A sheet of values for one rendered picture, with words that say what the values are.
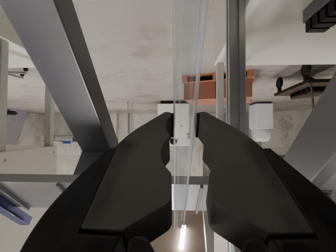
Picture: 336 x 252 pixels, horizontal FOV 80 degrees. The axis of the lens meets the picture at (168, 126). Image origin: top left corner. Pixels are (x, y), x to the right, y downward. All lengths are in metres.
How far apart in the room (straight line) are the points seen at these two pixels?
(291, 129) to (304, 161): 9.68
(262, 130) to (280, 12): 6.19
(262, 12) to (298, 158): 0.43
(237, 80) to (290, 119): 9.48
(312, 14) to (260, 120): 6.14
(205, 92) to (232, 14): 2.75
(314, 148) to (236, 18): 0.40
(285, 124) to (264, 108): 3.27
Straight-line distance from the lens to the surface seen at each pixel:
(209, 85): 3.32
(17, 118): 10.89
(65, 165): 12.31
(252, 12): 0.64
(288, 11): 0.68
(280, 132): 9.85
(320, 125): 0.30
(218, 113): 0.94
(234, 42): 0.57
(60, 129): 12.37
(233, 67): 0.55
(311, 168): 0.32
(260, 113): 6.73
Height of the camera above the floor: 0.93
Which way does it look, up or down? 2 degrees down
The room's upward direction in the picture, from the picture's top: 180 degrees counter-clockwise
